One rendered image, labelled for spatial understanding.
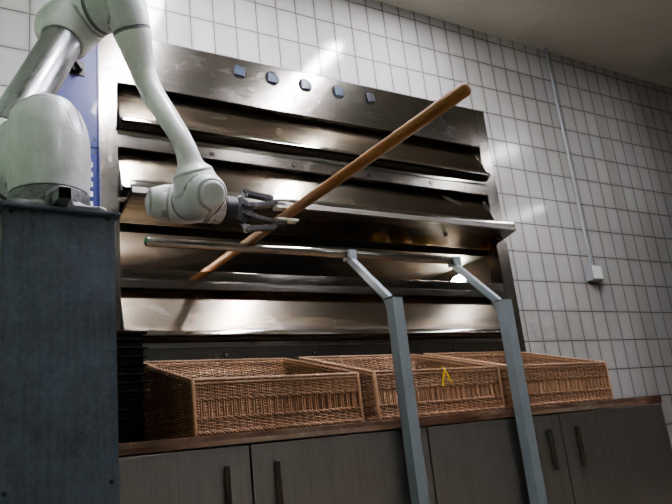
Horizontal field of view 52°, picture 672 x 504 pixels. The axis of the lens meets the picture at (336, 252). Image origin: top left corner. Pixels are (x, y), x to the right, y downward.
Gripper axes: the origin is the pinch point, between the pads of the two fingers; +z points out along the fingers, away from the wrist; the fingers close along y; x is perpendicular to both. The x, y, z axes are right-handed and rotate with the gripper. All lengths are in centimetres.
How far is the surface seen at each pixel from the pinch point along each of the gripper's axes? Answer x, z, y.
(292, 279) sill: -60, 33, 3
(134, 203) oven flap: -52, -30, -19
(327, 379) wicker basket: -11, 15, 48
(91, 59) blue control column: -57, -43, -75
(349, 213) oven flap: -46, 54, -21
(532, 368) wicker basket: -10, 102, 47
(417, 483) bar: 0, 35, 80
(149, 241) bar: -22.7, -34.1, 3.5
